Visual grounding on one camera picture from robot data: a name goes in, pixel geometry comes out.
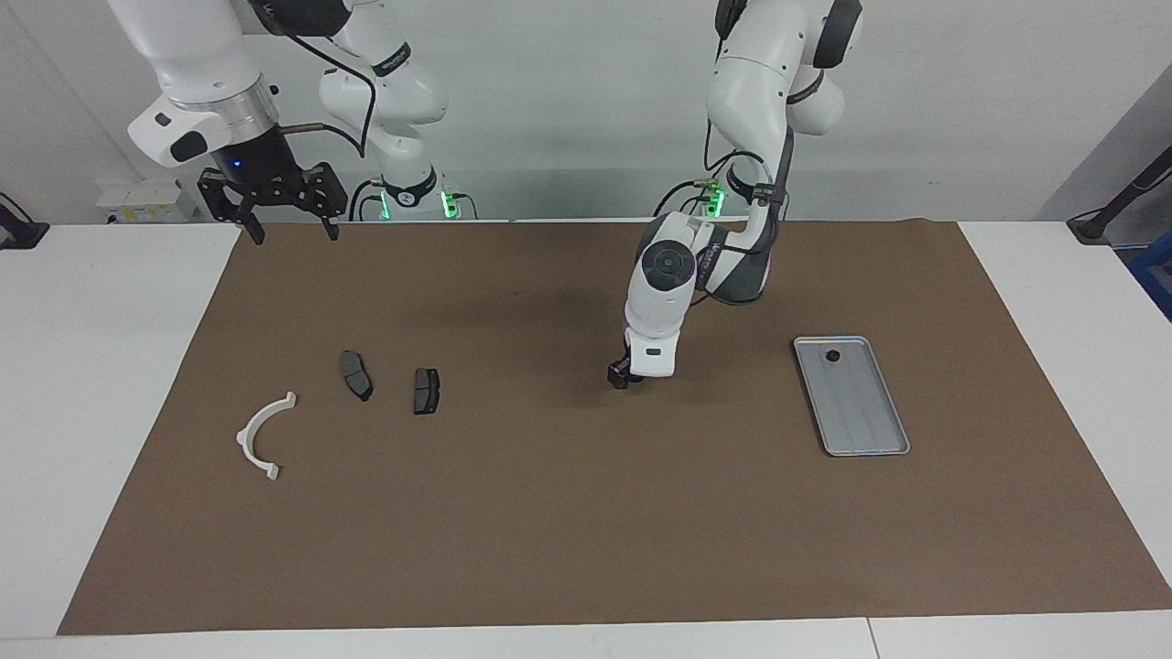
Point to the dark rectangular brake pad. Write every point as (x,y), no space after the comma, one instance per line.
(426,392)

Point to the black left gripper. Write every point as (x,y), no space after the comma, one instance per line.
(627,364)

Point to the blue crate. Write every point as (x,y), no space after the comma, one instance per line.
(1155,275)

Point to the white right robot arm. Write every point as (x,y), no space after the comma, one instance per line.
(197,55)

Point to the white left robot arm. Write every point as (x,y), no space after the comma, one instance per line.
(751,82)

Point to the dark curved brake pad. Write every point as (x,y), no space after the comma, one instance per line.
(355,375)

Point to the white power strip box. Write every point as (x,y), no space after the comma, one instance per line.
(137,203)

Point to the black table clamp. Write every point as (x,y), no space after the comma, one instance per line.
(18,233)

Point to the silver metal tray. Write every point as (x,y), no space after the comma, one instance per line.
(851,403)

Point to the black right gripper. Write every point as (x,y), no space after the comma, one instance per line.
(261,178)

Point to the brown table mat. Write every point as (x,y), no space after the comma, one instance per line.
(586,513)

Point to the white curved plastic bracket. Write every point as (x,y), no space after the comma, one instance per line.
(244,437)

